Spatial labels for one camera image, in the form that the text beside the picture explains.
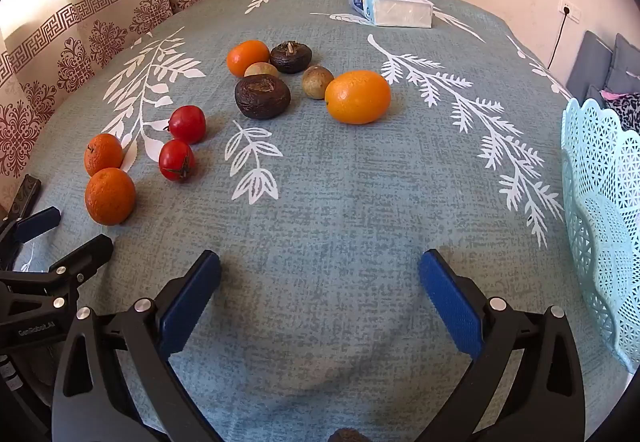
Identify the light blue lattice basket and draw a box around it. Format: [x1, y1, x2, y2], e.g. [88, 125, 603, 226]
[561, 98, 640, 373]

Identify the small tan longan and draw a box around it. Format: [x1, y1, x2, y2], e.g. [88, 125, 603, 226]
[244, 62, 279, 79]

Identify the teal leaf-print tablecloth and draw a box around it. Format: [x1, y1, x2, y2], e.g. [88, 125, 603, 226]
[10, 0, 631, 442]

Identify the black power cable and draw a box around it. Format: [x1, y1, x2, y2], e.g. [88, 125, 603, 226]
[547, 11, 571, 70]

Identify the white wall socket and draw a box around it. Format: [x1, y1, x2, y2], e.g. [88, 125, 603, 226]
[558, 0, 583, 23]

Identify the small orange tangerine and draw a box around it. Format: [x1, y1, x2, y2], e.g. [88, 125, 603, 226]
[226, 40, 271, 78]
[84, 167, 137, 226]
[83, 133, 124, 177]

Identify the leopard print cloth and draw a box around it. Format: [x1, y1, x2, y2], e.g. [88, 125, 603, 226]
[600, 90, 640, 132]

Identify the grey cushion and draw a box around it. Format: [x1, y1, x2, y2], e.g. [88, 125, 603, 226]
[602, 33, 640, 93]
[565, 30, 615, 100]

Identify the small dark brown mangosteen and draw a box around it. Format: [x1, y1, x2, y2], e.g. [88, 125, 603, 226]
[270, 41, 313, 74]

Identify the large orange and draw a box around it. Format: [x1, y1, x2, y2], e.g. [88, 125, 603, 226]
[324, 70, 392, 125]

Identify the red tomato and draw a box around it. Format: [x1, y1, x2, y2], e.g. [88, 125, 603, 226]
[167, 105, 207, 144]
[158, 139, 196, 182]

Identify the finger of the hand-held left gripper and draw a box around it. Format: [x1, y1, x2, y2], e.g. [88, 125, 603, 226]
[0, 233, 115, 312]
[0, 206, 62, 268]

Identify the large tan longan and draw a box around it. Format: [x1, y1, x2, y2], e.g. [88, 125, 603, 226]
[301, 65, 335, 100]

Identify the large dark brown mangosteen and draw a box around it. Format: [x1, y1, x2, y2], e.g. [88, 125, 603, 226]
[234, 75, 292, 120]

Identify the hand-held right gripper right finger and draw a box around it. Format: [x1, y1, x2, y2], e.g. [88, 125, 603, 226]
[417, 249, 586, 442]

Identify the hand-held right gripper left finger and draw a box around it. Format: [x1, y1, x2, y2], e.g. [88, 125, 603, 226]
[51, 249, 223, 442]

